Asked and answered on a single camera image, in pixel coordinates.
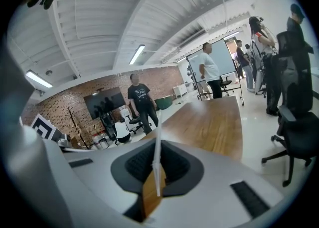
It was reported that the wooden table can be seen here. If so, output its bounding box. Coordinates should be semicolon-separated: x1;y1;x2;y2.
141;95;244;219

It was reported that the white table card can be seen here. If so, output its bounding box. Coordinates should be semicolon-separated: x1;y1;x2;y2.
152;110;164;197

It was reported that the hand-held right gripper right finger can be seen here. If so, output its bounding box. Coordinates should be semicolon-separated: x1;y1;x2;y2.
160;140;204;197

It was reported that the black office chair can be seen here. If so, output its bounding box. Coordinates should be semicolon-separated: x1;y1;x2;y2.
219;75;233;96
261;31;319;188

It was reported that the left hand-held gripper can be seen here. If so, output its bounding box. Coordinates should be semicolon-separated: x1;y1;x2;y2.
31;113;72;148

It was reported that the ceiling tube light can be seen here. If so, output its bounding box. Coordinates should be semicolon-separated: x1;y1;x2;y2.
25;69;54;89
128;44;146;66

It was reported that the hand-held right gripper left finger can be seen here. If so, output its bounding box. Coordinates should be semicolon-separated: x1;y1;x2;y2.
110;139;160;194

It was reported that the white cabinet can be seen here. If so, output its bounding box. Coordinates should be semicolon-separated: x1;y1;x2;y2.
172;83;188;99

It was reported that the black wall screen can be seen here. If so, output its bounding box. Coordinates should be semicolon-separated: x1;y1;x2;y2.
83;87;127;121

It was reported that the white office chair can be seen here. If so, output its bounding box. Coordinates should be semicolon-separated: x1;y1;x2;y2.
123;108;146;135

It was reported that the trash can with bag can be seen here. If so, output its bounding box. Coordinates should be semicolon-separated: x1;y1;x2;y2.
98;138;111;150

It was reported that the wooden coat rack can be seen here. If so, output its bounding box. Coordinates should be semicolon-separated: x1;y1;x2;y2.
65;106;90;150

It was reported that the green round tub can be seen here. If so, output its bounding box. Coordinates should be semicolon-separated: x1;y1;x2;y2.
155;97;174;110

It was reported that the rolling whiteboard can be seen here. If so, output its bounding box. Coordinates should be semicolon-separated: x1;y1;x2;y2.
186;38;245;106

